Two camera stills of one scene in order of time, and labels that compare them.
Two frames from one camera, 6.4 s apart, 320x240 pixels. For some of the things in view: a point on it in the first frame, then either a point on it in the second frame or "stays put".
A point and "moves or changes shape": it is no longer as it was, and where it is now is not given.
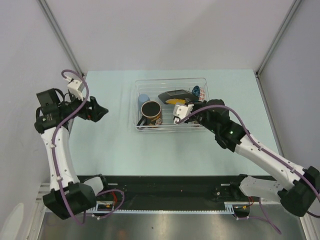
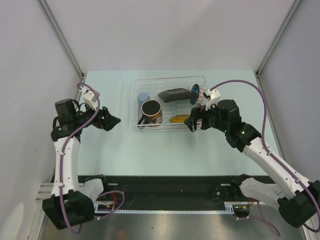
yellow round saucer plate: x=176 y=101 moves or changes shape
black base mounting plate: x=172 y=188 stays put
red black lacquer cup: x=151 y=111 stays put
